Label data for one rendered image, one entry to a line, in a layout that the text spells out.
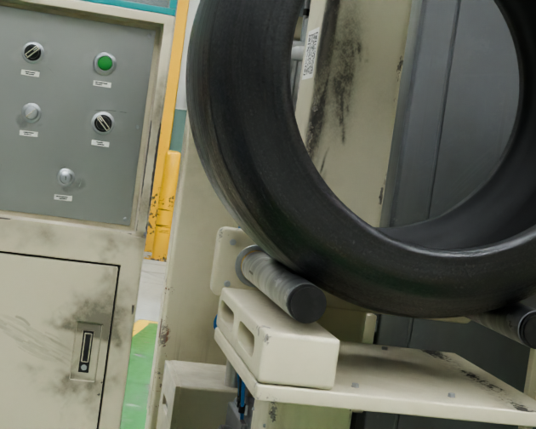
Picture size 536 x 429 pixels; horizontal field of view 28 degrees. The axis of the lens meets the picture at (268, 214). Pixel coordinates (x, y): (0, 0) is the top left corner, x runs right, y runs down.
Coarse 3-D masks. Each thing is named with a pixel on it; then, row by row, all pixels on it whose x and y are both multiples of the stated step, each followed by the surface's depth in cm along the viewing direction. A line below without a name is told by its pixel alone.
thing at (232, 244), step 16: (224, 240) 152; (240, 240) 153; (224, 256) 152; (240, 256) 152; (224, 272) 152; (240, 272) 153; (240, 288) 153; (256, 288) 153; (336, 304) 156; (352, 304) 156; (448, 320) 159; (464, 320) 160
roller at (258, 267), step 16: (256, 256) 147; (256, 272) 140; (272, 272) 133; (288, 272) 129; (272, 288) 128; (288, 288) 121; (304, 288) 119; (288, 304) 119; (304, 304) 119; (320, 304) 120; (304, 320) 119
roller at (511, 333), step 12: (492, 312) 133; (504, 312) 130; (516, 312) 127; (528, 312) 125; (492, 324) 133; (504, 324) 129; (516, 324) 126; (528, 324) 124; (516, 336) 126; (528, 336) 124
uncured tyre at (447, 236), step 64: (256, 0) 116; (512, 0) 150; (192, 64) 130; (256, 64) 116; (192, 128) 136; (256, 128) 117; (256, 192) 120; (320, 192) 118; (512, 192) 151; (320, 256) 121; (384, 256) 120; (448, 256) 121; (512, 256) 123
